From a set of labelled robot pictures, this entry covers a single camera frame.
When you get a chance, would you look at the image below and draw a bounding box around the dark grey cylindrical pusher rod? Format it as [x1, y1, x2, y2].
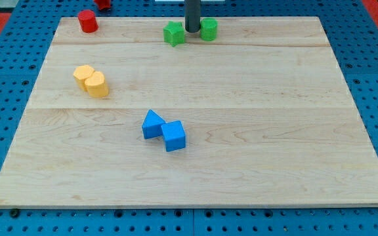
[184, 0, 201, 33]

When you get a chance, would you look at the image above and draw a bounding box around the green star block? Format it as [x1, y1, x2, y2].
[163, 21, 185, 47]

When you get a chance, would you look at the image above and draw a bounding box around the red star block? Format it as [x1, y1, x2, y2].
[93, 0, 112, 10]

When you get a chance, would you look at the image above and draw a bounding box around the green cylinder block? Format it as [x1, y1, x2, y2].
[200, 18, 218, 41]

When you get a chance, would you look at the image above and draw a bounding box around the red cylinder block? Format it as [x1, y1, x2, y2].
[77, 9, 98, 33]

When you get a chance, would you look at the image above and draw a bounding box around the yellow heart block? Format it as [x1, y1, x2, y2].
[85, 71, 109, 98]

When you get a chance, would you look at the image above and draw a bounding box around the blue triangle block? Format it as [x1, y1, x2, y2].
[142, 109, 165, 139]

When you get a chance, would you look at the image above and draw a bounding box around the yellow hexagon block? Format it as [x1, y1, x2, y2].
[73, 64, 95, 91]

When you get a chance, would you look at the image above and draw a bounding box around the blue cube block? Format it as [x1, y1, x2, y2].
[161, 121, 186, 152]

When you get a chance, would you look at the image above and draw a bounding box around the light wooden board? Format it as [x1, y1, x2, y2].
[0, 17, 378, 209]

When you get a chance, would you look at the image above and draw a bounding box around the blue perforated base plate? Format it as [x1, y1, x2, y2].
[0, 0, 378, 235]

